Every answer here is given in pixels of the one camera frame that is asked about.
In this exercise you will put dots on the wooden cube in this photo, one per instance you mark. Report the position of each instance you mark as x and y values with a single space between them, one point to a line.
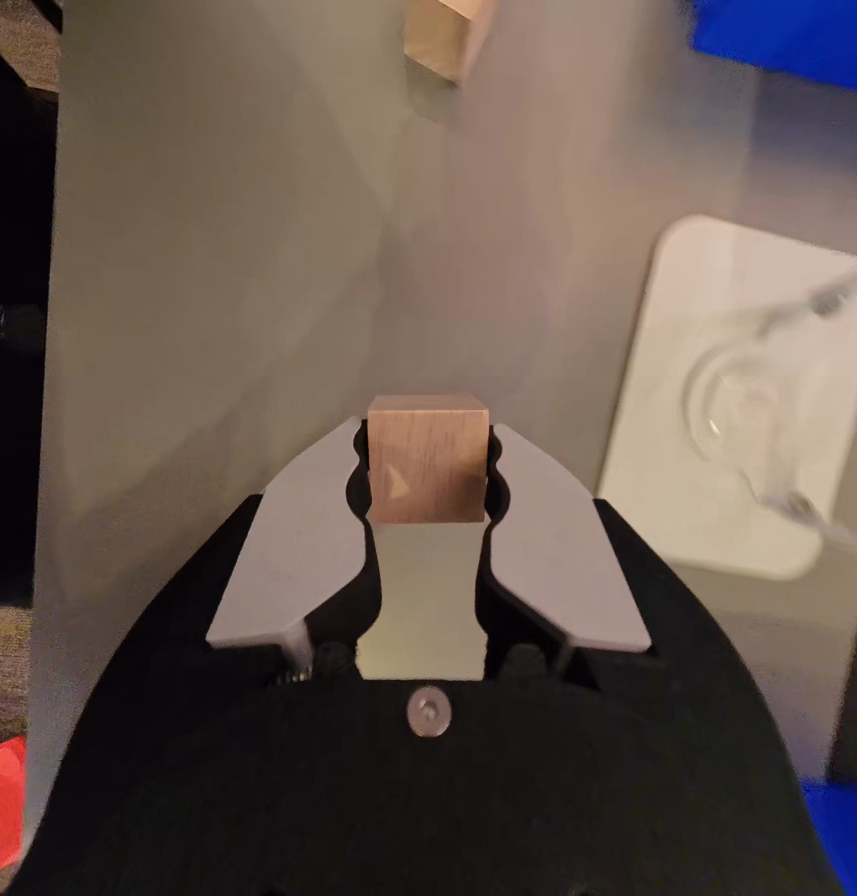
428 462
442 35

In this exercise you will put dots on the red plastic object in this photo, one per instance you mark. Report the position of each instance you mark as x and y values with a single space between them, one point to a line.
0 812

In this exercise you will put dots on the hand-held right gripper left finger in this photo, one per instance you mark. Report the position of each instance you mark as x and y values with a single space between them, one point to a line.
288 553

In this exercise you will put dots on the white tray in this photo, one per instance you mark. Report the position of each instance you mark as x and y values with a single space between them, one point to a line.
652 476

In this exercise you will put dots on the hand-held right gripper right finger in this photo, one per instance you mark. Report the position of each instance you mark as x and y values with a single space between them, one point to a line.
568 560

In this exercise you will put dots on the blue plastic bin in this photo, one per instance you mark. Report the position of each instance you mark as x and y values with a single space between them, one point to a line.
845 840
785 35

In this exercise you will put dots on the dark furniture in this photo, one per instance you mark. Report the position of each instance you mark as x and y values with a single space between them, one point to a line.
12 315

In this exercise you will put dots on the clear plastic cup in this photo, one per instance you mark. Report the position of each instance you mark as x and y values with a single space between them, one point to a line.
736 406

